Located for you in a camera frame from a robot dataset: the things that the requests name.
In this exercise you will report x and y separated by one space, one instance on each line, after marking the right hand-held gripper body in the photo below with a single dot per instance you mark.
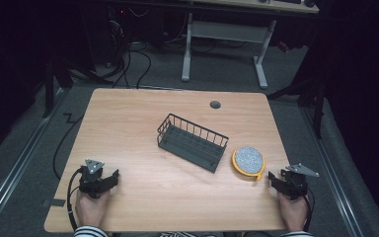
296 182

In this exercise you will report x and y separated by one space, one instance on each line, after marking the person's left hand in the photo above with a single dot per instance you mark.
91 208

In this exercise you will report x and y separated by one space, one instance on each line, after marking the yellow round scouring sponge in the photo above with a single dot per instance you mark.
248 162

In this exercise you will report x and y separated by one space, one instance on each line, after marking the person's right striped sleeve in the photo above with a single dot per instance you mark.
296 234

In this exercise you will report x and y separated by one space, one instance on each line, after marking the person's striped clothing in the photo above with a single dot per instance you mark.
187 234

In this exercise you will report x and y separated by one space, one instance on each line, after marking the person's striped sleeve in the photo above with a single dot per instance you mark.
296 234
90 231

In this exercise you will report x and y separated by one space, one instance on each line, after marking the black stand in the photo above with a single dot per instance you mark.
309 92
57 79

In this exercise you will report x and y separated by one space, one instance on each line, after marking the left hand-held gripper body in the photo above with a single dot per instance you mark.
91 179

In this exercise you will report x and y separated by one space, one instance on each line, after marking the person's left striped sleeve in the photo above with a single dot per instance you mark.
90 231

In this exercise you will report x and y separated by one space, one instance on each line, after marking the grey tape strip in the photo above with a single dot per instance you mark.
57 202

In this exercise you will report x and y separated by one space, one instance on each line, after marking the white-legged desk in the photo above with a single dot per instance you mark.
225 33

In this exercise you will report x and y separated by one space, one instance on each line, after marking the person's right hand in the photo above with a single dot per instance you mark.
292 212

